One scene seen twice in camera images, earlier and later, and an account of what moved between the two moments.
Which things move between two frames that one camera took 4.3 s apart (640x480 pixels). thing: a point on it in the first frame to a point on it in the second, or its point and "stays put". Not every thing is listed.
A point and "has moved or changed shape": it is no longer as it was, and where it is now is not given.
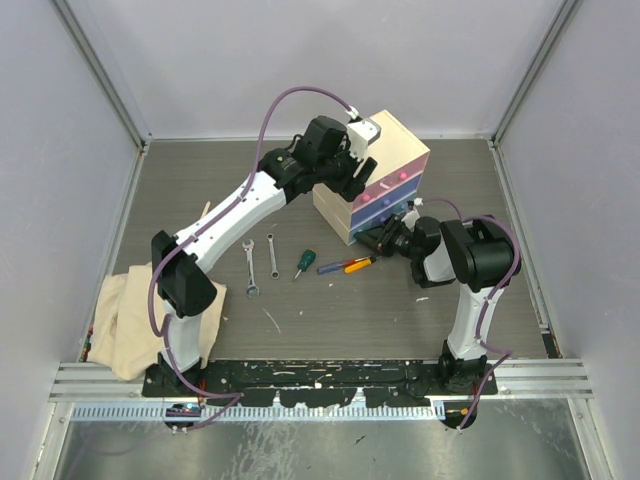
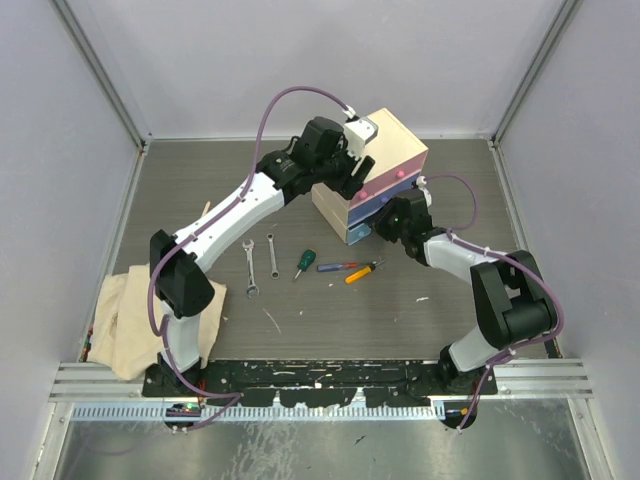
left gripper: (348, 186) stays put
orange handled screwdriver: (359, 264) has moved or changed shape
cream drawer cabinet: (393, 185) stays put
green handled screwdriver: (307, 258) stays put
